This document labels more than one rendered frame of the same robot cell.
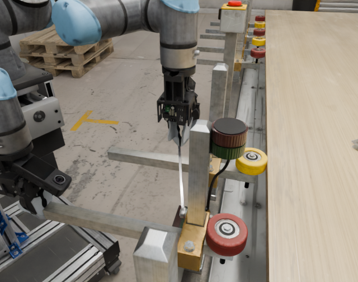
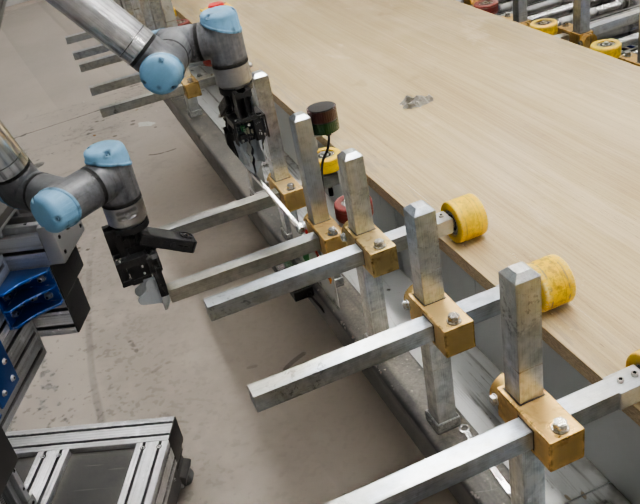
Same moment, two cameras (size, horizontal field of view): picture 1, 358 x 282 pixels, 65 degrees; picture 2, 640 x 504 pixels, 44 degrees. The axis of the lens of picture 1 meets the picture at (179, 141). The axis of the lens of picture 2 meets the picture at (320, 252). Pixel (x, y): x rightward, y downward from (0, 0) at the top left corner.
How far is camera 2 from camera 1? 115 cm
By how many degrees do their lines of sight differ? 25
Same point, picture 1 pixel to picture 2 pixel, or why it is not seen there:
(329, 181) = (402, 140)
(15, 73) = not seen: outside the picture
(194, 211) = (318, 206)
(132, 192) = (111, 387)
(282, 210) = (383, 173)
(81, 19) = (177, 66)
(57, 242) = (81, 477)
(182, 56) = (243, 71)
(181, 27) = (237, 46)
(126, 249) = not seen: hidden behind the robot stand
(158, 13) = (212, 41)
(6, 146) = (139, 214)
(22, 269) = not seen: outside the picture
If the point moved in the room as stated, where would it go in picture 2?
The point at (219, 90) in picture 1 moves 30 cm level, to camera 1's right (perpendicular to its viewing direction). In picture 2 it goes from (266, 98) to (370, 54)
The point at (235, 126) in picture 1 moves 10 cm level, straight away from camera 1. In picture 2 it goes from (325, 105) to (306, 91)
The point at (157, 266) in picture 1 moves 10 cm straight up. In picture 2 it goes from (358, 161) to (350, 106)
